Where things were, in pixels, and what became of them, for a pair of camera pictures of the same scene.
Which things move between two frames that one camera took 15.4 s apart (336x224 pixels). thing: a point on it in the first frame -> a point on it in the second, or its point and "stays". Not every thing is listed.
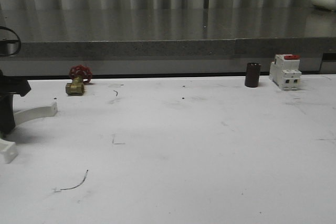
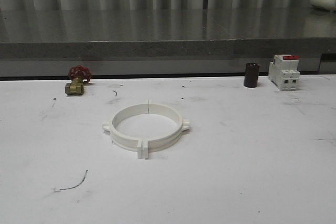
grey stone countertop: x=160 y=33 stays
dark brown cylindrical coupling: x=252 y=74 stays
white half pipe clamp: x=8 y=149 -> x=119 y=138
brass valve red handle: x=79 y=74 stays
